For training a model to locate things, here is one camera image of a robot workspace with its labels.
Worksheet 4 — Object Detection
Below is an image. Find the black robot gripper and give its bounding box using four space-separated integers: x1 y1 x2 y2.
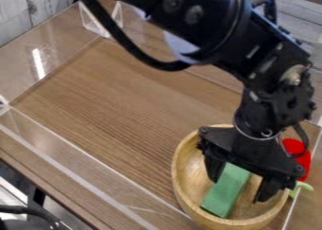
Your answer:
198 126 305 204

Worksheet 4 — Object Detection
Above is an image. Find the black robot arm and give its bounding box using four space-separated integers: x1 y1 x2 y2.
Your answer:
81 0 316 202

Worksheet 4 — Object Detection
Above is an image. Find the green rectangular block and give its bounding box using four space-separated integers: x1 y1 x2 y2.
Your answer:
201 163 250 219

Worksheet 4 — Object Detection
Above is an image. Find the brown wooden bowl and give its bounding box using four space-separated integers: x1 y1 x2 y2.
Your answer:
172 131 291 230

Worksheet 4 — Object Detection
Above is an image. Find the red plush strawberry toy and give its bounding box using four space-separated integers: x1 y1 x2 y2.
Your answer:
281 138 315 200

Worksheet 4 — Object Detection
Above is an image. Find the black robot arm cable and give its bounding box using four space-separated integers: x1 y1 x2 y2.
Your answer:
77 0 200 73

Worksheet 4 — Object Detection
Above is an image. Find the black metal table bracket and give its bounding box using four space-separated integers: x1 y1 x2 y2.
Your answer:
26 186 74 230

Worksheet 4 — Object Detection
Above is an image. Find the black cable under table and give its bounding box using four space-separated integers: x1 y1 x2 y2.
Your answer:
0 205 61 230

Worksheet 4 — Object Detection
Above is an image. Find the clear acrylic corner bracket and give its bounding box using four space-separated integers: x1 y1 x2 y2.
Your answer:
78 2 124 39

